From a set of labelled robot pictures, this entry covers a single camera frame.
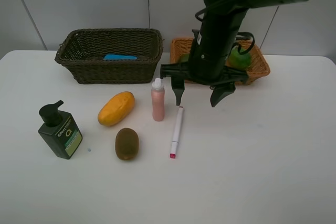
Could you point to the brown kiwi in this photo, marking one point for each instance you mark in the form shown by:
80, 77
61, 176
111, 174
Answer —
127, 144

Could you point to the white marker with red cap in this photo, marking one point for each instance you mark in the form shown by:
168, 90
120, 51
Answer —
176, 133

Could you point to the yellow mango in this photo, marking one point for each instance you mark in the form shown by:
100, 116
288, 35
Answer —
116, 109

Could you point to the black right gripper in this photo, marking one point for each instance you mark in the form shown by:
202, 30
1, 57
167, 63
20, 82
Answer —
221, 78

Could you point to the blue whiteboard eraser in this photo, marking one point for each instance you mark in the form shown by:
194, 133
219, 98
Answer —
113, 57

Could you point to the dark green avocado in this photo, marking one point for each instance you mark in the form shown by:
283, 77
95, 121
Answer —
183, 58

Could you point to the dark green pump bottle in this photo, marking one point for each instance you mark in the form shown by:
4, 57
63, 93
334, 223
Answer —
59, 130

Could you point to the pink spray bottle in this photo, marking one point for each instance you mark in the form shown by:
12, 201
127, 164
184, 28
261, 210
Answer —
158, 95

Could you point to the dark brown wicker basket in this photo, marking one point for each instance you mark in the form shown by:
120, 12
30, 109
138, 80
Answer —
83, 51

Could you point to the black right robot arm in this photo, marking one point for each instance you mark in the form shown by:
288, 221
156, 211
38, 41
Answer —
212, 45

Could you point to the orange wicker basket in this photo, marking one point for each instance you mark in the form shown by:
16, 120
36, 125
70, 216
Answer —
259, 67

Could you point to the green lime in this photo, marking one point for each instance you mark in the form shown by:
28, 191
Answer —
238, 61

